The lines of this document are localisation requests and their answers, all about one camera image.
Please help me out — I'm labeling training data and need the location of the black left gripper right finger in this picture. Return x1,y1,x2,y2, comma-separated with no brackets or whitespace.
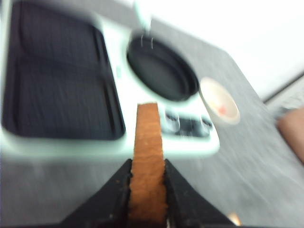
164,159,234,228

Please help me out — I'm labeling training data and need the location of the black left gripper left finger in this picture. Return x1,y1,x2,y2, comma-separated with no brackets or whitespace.
59,159,132,228

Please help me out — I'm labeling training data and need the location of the toast bread slice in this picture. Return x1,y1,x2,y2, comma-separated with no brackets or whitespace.
128,103,168,228

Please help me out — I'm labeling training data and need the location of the pink cooked shrimp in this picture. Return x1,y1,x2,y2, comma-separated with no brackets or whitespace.
215,104,227,115

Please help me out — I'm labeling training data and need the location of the beige ribbed bowl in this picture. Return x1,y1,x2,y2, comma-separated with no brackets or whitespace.
199,77,240,126

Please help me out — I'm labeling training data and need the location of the mint green breakfast maker base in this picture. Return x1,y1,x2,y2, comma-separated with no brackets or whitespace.
0,0,220,161

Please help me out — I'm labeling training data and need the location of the silver right control knob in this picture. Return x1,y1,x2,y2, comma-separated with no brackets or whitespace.
200,116,213,136

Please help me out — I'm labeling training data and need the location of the silver control knob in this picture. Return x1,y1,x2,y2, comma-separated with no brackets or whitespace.
165,112,180,133
200,116,213,136

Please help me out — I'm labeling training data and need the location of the silver left control knob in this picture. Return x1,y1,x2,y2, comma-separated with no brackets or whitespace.
165,112,180,133

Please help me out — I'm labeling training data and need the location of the black round frying pan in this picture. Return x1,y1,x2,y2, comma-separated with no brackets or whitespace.
126,0,199,101

